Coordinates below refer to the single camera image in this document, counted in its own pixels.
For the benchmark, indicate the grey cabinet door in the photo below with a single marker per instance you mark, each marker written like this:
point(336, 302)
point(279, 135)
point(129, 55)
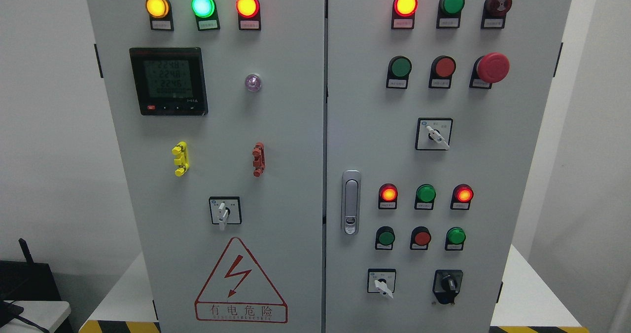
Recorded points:
point(373, 129)
point(281, 209)

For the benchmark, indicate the grey left cabinet door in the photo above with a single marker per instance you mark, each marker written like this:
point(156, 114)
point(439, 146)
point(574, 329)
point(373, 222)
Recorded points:
point(281, 209)

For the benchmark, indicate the green lamp middle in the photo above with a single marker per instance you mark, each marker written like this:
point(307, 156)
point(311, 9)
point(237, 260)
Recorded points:
point(425, 197)

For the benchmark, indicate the white side table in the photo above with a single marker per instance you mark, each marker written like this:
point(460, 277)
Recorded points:
point(47, 314)

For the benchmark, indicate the dark red buzzer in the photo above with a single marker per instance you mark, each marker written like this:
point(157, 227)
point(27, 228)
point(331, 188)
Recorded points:
point(494, 13)

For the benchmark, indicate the red push button lower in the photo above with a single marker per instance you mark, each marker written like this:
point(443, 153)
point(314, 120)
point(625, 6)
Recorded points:
point(420, 238)

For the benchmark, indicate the green lit indicator lamp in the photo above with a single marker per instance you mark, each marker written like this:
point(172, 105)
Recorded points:
point(206, 14)

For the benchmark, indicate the red push button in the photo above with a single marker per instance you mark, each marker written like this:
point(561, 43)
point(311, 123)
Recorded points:
point(420, 238)
point(441, 72)

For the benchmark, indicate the red push button upper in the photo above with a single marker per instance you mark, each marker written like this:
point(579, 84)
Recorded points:
point(441, 72)

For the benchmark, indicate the red emergency stop mushroom button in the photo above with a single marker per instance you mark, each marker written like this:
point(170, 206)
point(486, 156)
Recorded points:
point(489, 69)

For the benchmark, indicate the red electric hazard warning sticker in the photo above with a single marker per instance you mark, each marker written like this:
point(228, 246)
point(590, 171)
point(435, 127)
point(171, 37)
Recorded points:
point(238, 290)

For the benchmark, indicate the small purple sensor dome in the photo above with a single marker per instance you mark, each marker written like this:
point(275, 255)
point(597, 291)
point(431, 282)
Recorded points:
point(253, 82)

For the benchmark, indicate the red lit lamp top right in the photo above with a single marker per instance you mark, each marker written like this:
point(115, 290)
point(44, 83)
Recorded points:
point(403, 14)

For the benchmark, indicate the yellow terminal clip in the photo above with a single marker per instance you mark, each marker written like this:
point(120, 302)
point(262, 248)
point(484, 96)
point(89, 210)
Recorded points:
point(181, 160)

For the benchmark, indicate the white rotary selector switch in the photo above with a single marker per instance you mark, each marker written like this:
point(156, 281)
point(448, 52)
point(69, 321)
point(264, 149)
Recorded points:
point(225, 211)

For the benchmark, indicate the red lit lamp middle left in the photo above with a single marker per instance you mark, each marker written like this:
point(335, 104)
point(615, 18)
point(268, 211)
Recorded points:
point(387, 199)

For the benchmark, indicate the grey right cabinet door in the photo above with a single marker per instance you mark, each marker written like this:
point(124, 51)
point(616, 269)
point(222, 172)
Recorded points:
point(373, 129)

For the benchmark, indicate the black box with antenna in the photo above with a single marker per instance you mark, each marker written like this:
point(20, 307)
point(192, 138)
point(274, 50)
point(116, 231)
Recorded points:
point(27, 280)

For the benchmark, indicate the red lit indicator lamp left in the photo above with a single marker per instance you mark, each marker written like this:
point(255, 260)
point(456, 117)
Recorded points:
point(249, 14)

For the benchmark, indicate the red lit lamp middle right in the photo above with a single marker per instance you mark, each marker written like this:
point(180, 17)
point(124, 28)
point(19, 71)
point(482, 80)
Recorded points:
point(461, 197)

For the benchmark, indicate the green push button lower left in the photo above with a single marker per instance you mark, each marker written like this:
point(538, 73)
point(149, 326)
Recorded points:
point(385, 238)

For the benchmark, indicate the silver door latch handle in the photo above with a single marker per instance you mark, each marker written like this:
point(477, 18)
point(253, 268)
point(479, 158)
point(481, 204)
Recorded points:
point(350, 201)

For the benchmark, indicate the lower white selector switch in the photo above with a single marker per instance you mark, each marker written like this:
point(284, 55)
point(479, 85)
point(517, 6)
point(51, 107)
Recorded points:
point(381, 281)

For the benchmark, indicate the white platform with hazard stripes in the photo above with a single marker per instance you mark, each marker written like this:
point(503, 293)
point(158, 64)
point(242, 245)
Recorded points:
point(526, 304)

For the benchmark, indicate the black digital power meter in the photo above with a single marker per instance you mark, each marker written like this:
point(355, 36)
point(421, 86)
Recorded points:
point(169, 81)

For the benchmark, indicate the green push button upper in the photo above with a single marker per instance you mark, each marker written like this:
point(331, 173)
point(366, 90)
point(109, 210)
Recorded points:
point(398, 72)

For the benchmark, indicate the upper right white selector switch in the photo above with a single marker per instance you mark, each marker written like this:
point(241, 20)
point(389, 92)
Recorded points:
point(433, 133)

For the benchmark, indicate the yellow indicator lamp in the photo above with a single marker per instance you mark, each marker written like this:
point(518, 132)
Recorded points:
point(160, 15)

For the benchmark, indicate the black rotary knob switch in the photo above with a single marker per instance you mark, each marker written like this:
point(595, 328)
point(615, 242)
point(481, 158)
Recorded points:
point(446, 285)

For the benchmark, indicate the red terminal clip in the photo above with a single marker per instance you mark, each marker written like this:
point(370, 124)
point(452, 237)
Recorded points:
point(258, 163)

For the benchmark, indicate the green lamp top right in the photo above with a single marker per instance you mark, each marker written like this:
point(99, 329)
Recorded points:
point(448, 13)

